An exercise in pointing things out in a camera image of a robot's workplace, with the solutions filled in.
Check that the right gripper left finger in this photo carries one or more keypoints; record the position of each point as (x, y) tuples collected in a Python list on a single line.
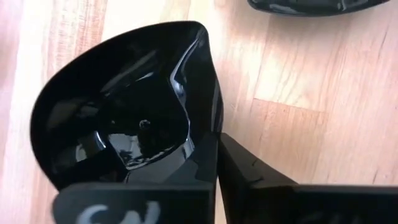
[(140, 205)]

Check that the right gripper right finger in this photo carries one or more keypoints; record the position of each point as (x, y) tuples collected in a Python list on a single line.
[(280, 205)]

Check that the black leaf-shaped bowl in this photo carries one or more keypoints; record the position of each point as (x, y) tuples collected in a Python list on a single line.
[(124, 109)]

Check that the black rounded square bowl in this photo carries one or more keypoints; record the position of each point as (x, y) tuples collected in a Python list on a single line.
[(311, 7)]

